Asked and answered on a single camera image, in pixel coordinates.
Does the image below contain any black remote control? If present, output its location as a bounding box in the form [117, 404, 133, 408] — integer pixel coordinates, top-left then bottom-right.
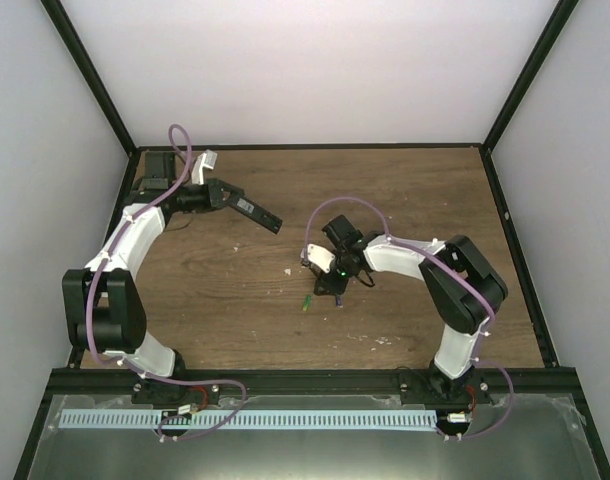
[227, 195, 283, 235]

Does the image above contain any green AAA battery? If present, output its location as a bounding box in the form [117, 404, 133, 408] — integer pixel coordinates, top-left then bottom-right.
[302, 295, 312, 312]

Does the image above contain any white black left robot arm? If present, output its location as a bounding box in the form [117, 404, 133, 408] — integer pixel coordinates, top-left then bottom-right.
[62, 150, 244, 404]

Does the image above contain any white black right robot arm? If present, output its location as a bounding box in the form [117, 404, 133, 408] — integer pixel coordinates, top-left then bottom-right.
[301, 215, 508, 403]

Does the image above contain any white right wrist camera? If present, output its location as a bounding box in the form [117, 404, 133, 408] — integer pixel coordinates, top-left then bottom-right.
[301, 243, 335, 273]

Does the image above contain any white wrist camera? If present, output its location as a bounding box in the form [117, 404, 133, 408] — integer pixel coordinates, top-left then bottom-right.
[190, 150, 217, 185]
[301, 243, 335, 273]

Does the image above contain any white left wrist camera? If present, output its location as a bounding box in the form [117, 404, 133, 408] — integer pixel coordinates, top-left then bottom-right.
[190, 150, 217, 185]

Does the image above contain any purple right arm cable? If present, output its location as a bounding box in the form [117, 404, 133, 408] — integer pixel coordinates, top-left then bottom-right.
[302, 196, 516, 441]

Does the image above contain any black enclosure frame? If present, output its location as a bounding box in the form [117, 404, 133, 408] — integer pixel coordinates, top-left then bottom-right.
[12, 0, 610, 480]

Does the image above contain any light blue slotted cable duct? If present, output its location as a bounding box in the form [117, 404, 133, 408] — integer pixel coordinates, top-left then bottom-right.
[58, 409, 437, 431]

